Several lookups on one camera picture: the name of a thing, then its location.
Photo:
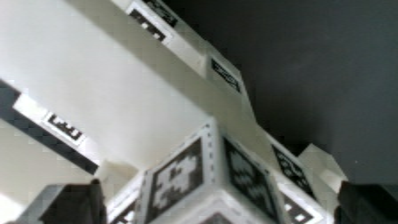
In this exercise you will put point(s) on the white chair leg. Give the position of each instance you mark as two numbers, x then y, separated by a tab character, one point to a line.
167	28
224	75

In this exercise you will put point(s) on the white chair back piece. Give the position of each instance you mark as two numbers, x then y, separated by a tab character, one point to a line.
108	97

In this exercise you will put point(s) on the white chair leg tagged cube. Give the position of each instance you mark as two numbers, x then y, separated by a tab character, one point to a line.
209	187

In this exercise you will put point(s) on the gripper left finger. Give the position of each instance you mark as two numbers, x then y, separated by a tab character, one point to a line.
67	204

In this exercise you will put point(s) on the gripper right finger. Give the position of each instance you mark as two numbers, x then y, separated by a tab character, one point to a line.
367	204

